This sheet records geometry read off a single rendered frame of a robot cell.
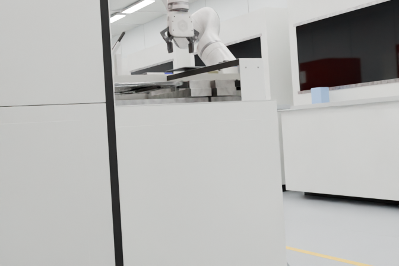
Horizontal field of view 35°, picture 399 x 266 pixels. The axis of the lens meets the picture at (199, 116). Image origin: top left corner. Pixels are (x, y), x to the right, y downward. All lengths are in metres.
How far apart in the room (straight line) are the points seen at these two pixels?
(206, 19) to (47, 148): 1.48
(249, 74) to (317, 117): 3.87
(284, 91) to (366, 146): 1.80
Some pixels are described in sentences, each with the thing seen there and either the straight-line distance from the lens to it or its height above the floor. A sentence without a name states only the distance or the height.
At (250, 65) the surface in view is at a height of 0.94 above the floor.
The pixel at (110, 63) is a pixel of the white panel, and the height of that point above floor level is 0.92.
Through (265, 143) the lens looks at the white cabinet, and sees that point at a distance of 2.05.
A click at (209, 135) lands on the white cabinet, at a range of 1.94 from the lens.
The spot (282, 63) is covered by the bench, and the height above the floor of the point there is 1.38.
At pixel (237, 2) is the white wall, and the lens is 9.24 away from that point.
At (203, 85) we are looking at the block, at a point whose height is 0.89.
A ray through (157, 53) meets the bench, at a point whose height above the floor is 1.86.
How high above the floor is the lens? 0.74
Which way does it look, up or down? 1 degrees up
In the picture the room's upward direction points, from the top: 4 degrees counter-clockwise
